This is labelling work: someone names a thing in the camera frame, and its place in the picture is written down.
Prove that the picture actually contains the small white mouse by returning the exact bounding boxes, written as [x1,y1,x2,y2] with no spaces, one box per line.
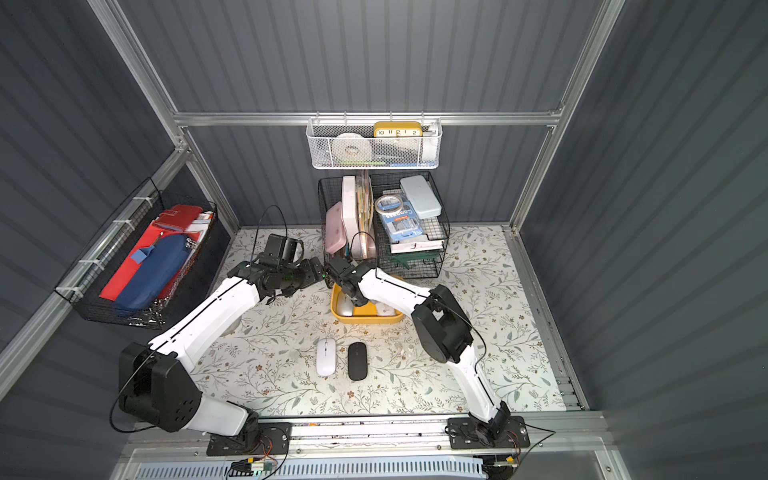
[375,303,397,317]

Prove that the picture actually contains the black mouse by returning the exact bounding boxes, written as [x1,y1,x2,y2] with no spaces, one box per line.
[347,342,368,381]

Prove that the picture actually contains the silver grey mouse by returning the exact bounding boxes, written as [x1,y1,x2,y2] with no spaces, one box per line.
[336,294,355,317]

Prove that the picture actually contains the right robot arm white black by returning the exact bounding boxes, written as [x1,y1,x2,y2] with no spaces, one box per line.
[113,257,325,437]

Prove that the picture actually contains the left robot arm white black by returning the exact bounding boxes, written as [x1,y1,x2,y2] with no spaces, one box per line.
[325,258,511,442]

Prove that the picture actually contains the yellow plastic storage box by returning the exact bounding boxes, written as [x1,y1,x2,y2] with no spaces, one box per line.
[330,285,405,325]

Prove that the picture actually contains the white FLOS box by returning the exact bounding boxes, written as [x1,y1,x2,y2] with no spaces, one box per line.
[341,175,359,247]

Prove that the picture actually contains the pink pencil case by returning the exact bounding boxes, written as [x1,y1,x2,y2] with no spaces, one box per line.
[324,202,347,255]

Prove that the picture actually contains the green book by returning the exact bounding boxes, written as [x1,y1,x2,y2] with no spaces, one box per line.
[391,250,440,270]

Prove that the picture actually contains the blue packaged stationery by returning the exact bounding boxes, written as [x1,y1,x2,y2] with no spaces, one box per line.
[379,202,423,243]

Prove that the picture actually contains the clear tape roll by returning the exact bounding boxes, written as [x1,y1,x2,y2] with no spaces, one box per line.
[375,195,403,215]

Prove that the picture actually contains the white FOLIO notebook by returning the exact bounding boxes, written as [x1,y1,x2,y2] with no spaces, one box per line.
[390,235,446,254]

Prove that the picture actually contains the light blue pencil case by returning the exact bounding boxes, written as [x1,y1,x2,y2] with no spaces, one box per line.
[400,176,442,219]

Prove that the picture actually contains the white tape roll in basket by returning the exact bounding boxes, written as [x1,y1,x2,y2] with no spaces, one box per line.
[331,132,373,163]

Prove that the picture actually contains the red folder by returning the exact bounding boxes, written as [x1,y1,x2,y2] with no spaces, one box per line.
[99,204,213,310]

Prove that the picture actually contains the white mesh hanging basket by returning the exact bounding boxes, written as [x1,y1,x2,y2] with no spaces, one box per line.
[306,115,443,170]

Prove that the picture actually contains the blue pencil pouch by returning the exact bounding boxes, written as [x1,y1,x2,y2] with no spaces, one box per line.
[110,234,191,317]

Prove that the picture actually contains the yellow clock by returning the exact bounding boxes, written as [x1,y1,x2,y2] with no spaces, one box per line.
[374,121,423,139]

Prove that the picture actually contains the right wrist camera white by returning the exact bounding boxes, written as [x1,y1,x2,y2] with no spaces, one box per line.
[261,234,303,266]

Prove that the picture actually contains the black wire desk organizer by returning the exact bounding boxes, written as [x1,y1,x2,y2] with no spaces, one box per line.
[317,171,451,281]

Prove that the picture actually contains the black wire wall basket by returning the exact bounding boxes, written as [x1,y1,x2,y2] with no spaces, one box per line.
[54,180,228,330]

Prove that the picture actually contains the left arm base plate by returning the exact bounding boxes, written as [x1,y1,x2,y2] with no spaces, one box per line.
[206,421,292,457]

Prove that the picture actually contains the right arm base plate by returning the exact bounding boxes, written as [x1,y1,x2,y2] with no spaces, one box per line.
[444,416,531,450]

